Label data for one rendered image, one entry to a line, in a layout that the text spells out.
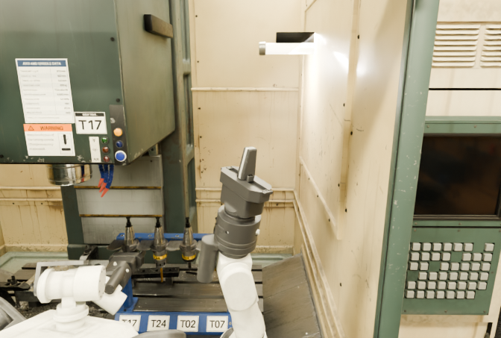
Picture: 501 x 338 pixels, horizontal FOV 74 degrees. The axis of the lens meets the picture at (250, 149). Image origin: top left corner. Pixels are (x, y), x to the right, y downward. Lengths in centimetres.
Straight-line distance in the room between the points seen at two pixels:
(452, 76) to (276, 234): 158
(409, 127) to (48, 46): 104
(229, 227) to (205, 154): 156
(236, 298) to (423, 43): 58
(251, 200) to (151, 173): 129
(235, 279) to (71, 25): 89
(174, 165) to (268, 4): 107
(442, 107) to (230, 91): 128
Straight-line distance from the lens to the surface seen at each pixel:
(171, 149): 185
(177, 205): 194
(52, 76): 124
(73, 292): 78
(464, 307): 147
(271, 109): 211
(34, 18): 127
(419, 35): 65
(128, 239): 136
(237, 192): 63
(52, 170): 146
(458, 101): 122
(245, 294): 73
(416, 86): 65
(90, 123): 120
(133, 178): 190
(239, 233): 65
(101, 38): 117
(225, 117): 212
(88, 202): 206
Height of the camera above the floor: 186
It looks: 14 degrees down
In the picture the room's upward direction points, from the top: straight up
